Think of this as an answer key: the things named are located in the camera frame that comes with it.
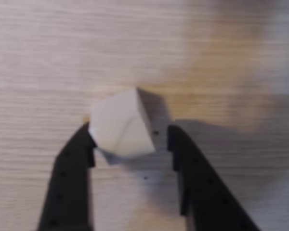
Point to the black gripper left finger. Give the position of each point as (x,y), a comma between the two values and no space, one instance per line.
(69,187)

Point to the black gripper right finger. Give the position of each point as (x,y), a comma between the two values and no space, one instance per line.
(204,199)

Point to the white cube with diagonal line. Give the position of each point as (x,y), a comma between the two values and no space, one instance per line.
(120,125)

